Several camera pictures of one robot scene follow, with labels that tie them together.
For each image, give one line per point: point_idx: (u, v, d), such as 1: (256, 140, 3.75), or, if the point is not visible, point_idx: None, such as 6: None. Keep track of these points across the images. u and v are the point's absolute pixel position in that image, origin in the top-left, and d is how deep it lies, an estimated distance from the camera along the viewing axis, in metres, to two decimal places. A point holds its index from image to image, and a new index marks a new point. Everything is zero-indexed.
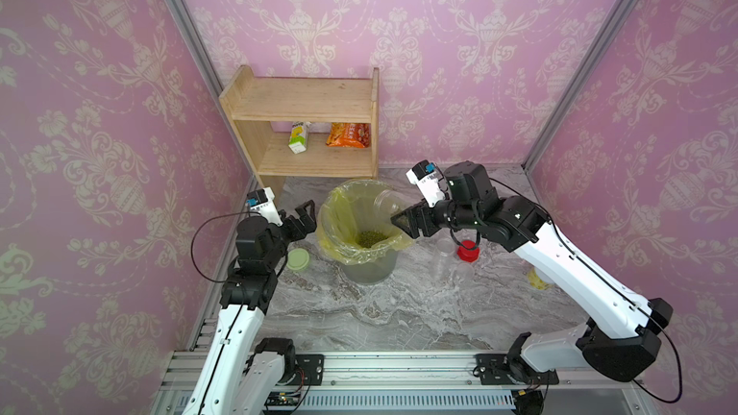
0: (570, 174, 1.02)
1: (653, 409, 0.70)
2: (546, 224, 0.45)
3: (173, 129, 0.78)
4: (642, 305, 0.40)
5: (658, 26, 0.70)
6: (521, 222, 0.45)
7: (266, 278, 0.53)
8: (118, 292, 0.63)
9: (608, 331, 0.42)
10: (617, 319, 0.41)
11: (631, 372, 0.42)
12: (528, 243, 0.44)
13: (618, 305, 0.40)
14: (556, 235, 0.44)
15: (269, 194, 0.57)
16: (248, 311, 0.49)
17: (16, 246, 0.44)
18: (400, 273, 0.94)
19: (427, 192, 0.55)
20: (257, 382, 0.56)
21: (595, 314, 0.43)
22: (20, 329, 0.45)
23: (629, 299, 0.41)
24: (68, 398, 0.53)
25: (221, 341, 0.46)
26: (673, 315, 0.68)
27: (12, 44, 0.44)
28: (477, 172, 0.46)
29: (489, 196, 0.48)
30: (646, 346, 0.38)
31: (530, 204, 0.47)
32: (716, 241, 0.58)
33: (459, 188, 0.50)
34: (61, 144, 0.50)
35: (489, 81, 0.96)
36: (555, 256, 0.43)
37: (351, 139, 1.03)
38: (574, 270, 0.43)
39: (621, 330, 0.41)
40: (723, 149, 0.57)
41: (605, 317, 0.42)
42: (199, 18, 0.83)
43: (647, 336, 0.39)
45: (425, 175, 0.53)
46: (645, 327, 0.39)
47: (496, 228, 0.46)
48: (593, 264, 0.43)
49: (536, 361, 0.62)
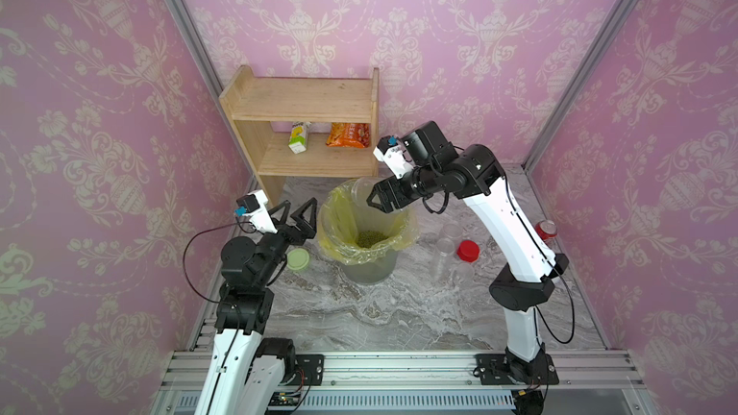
0: (569, 174, 1.02)
1: (653, 409, 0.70)
2: (499, 180, 0.45)
3: (173, 129, 0.78)
4: (552, 258, 0.47)
5: (658, 27, 0.70)
6: (479, 174, 0.44)
7: (261, 298, 0.52)
8: (118, 292, 0.63)
9: (516, 274, 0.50)
10: (528, 268, 0.48)
11: (521, 306, 0.52)
12: (479, 196, 0.46)
13: (533, 257, 0.46)
14: (505, 193, 0.46)
15: (260, 200, 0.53)
16: (244, 337, 0.48)
17: (16, 246, 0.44)
18: (401, 273, 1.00)
19: (392, 165, 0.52)
20: (257, 391, 0.57)
21: (511, 260, 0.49)
22: (20, 329, 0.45)
23: (544, 253, 0.47)
24: (68, 398, 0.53)
25: (218, 368, 0.45)
26: (672, 315, 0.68)
27: (12, 44, 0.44)
28: (428, 128, 0.47)
29: (446, 151, 0.49)
30: (543, 290, 0.46)
31: (490, 156, 0.46)
32: (716, 241, 0.58)
33: (414, 147, 0.50)
34: (61, 144, 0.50)
35: (489, 81, 0.96)
36: (499, 211, 0.46)
37: (351, 139, 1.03)
38: (509, 224, 0.46)
39: (528, 276, 0.48)
40: (723, 150, 0.57)
41: (520, 264, 0.49)
42: (199, 18, 0.83)
43: (546, 282, 0.47)
45: (388, 149, 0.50)
46: (547, 276, 0.46)
47: (454, 177, 0.45)
48: (527, 221, 0.46)
49: (519, 347, 0.64)
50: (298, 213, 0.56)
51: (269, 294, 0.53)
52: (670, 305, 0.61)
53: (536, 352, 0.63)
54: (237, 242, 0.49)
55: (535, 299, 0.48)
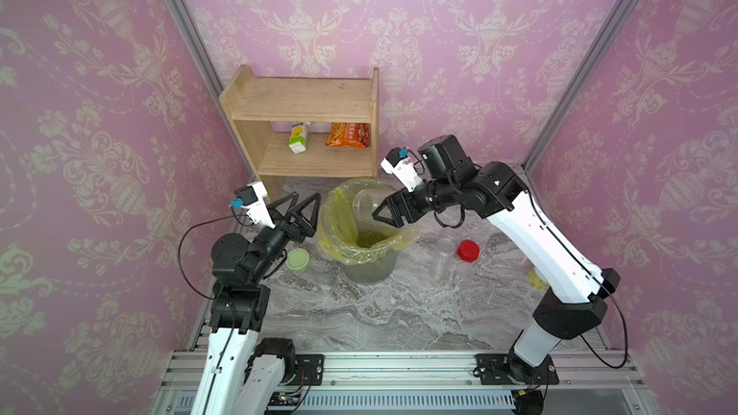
0: (569, 174, 1.02)
1: (653, 409, 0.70)
2: (522, 194, 0.44)
3: (173, 129, 0.78)
4: (598, 275, 0.43)
5: (658, 27, 0.70)
6: (500, 190, 0.43)
7: (257, 295, 0.50)
8: (118, 292, 0.63)
9: (560, 296, 0.49)
10: (573, 287, 0.43)
11: (573, 332, 0.46)
12: (502, 211, 0.44)
13: (576, 274, 0.42)
14: (531, 207, 0.44)
15: (258, 193, 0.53)
16: (239, 336, 0.46)
17: (16, 246, 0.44)
18: (401, 273, 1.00)
19: (403, 178, 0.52)
20: (256, 391, 0.56)
21: (552, 280, 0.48)
22: (20, 329, 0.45)
23: (587, 269, 0.43)
24: (68, 398, 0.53)
25: (212, 369, 0.44)
26: (672, 315, 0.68)
27: (12, 44, 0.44)
28: (448, 142, 0.46)
29: (464, 165, 0.47)
30: (595, 310, 0.41)
31: (509, 172, 0.45)
32: (716, 241, 0.58)
33: (432, 160, 0.49)
34: (61, 144, 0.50)
35: (489, 81, 0.96)
36: (527, 226, 0.43)
37: (351, 139, 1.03)
38: (540, 239, 0.43)
39: (574, 297, 0.44)
40: (723, 150, 0.57)
41: (563, 284, 0.45)
42: (199, 18, 0.83)
43: (597, 303, 0.41)
45: (399, 161, 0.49)
46: (595, 294, 0.42)
47: (475, 196, 0.44)
48: (560, 235, 0.43)
49: (529, 355, 0.63)
50: (296, 210, 0.52)
51: (263, 291, 0.51)
52: (670, 305, 0.61)
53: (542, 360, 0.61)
54: (230, 242, 0.46)
55: (589, 322, 0.43)
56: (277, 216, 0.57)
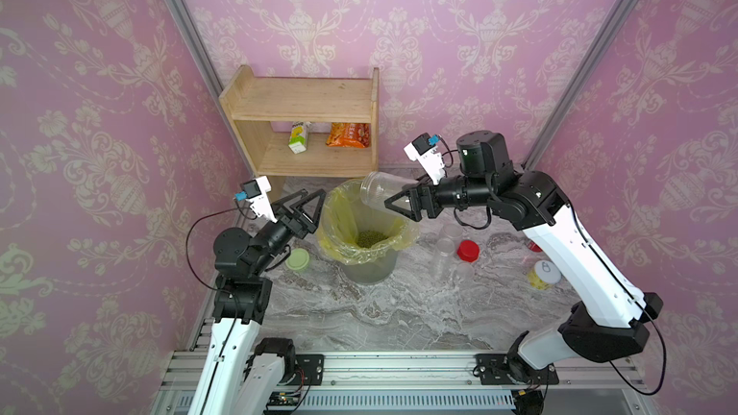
0: (569, 174, 1.02)
1: (653, 409, 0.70)
2: (564, 207, 0.42)
3: (174, 129, 0.78)
4: (640, 300, 0.40)
5: (658, 27, 0.70)
6: (541, 202, 0.41)
7: (259, 288, 0.51)
8: (118, 292, 0.63)
9: (597, 318, 0.46)
10: (613, 310, 0.41)
11: (606, 355, 0.44)
12: (543, 227, 0.42)
13: (618, 297, 0.40)
14: (574, 222, 0.41)
15: (262, 187, 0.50)
16: (242, 326, 0.47)
17: (16, 246, 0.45)
18: (401, 273, 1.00)
19: (429, 168, 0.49)
20: (257, 387, 0.56)
21: (588, 302, 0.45)
22: (20, 329, 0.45)
23: (629, 292, 0.40)
24: (68, 398, 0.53)
25: (215, 357, 0.44)
26: (672, 315, 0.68)
27: (12, 44, 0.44)
28: (495, 142, 0.42)
29: (505, 171, 0.44)
30: (636, 337, 0.38)
31: (551, 183, 0.42)
32: (716, 241, 0.58)
33: (474, 159, 0.45)
34: (61, 144, 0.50)
35: (489, 81, 0.96)
36: (569, 243, 0.41)
37: (351, 139, 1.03)
38: (581, 256, 0.41)
39: (613, 320, 0.41)
40: (723, 150, 0.57)
41: (601, 306, 0.42)
42: (199, 18, 0.83)
43: (638, 329, 0.39)
45: (429, 150, 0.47)
46: (637, 320, 0.39)
47: (513, 206, 0.41)
48: (601, 254, 0.41)
49: (533, 359, 0.63)
50: (300, 206, 0.52)
51: (266, 283, 0.52)
52: (670, 306, 0.61)
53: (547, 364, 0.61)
54: (231, 236, 0.46)
55: (627, 348, 0.40)
56: (281, 210, 0.57)
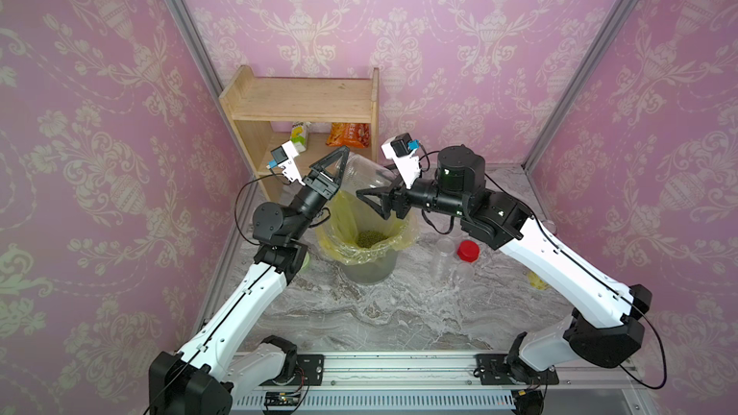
0: (569, 174, 1.02)
1: (653, 409, 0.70)
2: (528, 220, 0.44)
3: (173, 129, 0.78)
4: (625, 294, 0.41)
5: (659, 26, 0.70)
6: (505, 221, 0.44)
7: (295, 250, 0.56)
8: (118, 292, 0.63)
9: (593, 321, 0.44)
10: (602, 310, 0.42)
11: (616, 359, 0.43)
12: (513, 241, 0.44)
13: (602, 296, 0.41)
14: (540, 231, 0.44)
15: (289, 153, 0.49)
16: (275, 274, 0.51)
17: (16, 246, 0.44)
18: (400, 273, 0.94)
19: (404, 170, 0.52)
20: (255, 359, 0.57)
21: (580, 305, 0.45)
22: (20, 329, 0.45)
23: (613, 289, 0.41)
24: (68, 398, 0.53)
25: (243, 290, 0.49)
26: (672, 315, 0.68)
27: (12, 44, 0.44)
28: (477, 164, 0.42)
29: (479, 189, 0.44)
30: (631, 333, 0.38)
31: (513, 199, 0.46)
32: (716, 241, 0.58)
33: (454, 180, 0.45)
34: (61, 144, 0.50)
35: (489, 81, 0.96)
36: (540, 253, 0.43)
37: (351, 139, 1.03)
38: (556, 262, 0.42)
39: (607, 321, 0.42)
40: (723, 149, 0.57)
41: (591, 308, 0.43)
42: (199, 18, 0.83)
43: (631, 325, 0.39)
45: (406, 154, 0.56)
46: (628, 316, 0.40)
47: (481, 226, 0.44)
48: (577, 256, 0.43)
49: (534, 361, 0.63)
50: (317, 165, 0.50)
51: (302, 249, 0.56)
52: (671, 306, 0.61)
53: (548, 366, 0.61)
54: (267, 207, 0.48)
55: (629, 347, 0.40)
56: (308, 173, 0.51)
